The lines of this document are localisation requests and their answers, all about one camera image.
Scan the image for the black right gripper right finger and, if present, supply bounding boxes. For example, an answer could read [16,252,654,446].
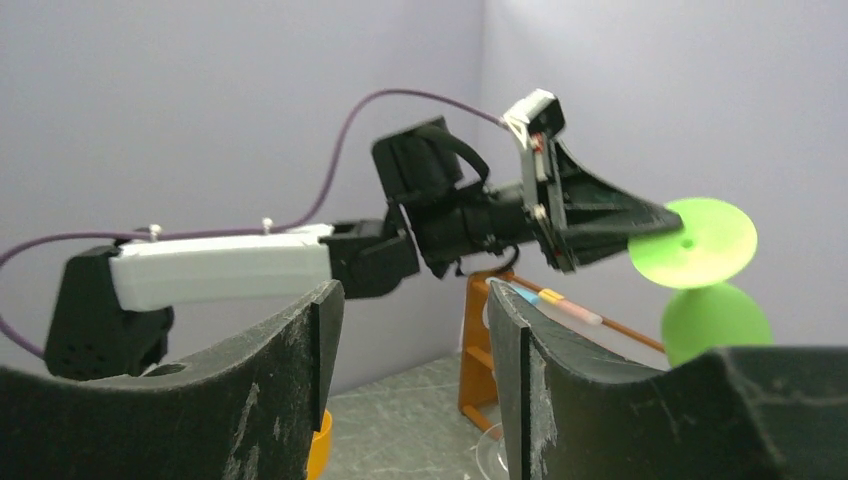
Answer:
[490,282,847,479]

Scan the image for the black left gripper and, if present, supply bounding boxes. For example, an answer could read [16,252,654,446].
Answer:
[517,131,683,273]

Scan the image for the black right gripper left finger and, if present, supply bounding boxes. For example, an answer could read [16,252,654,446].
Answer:
[1,280,345,479]

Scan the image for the orange plastic goblet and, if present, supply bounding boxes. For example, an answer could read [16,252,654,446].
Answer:
[307,410,333,480]

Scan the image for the green plastic goblet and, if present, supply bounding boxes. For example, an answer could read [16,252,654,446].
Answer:
[628,197,774,367]

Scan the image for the clear stemmed wine glass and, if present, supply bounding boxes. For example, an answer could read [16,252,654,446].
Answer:
[475,423,510,480]

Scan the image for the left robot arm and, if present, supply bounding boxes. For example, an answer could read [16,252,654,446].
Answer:
[44,117,683,381]

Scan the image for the yellow pink eraser bar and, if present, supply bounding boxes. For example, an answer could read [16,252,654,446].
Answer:
[537,289,603,325]

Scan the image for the blue eraser bar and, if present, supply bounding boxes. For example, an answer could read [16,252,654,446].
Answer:
[513,285,540,305]

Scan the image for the orange wooden shelf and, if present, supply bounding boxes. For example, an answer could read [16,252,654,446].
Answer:
[458,271,669,432]

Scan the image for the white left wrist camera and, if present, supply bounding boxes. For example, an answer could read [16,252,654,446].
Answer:
[501,89,566,152]

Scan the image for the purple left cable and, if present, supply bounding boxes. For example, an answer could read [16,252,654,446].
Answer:
[0,88,511,359]

